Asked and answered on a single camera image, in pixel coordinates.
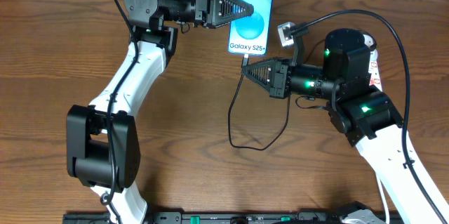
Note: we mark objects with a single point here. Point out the white power strip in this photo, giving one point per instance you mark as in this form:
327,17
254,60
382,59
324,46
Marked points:
373,69

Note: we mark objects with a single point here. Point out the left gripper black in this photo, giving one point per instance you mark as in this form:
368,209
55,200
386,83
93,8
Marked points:
204,6

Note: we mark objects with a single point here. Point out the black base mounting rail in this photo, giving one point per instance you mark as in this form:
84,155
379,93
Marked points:
210,218

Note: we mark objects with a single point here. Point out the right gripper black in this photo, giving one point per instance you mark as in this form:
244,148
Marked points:
280,78

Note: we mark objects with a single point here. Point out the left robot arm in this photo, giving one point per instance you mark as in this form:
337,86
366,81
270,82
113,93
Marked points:
103,150

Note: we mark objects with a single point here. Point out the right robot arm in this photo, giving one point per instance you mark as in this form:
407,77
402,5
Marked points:
358,108

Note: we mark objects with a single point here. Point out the Samsung Galaxy smartphone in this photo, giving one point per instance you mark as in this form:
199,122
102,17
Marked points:
249,35

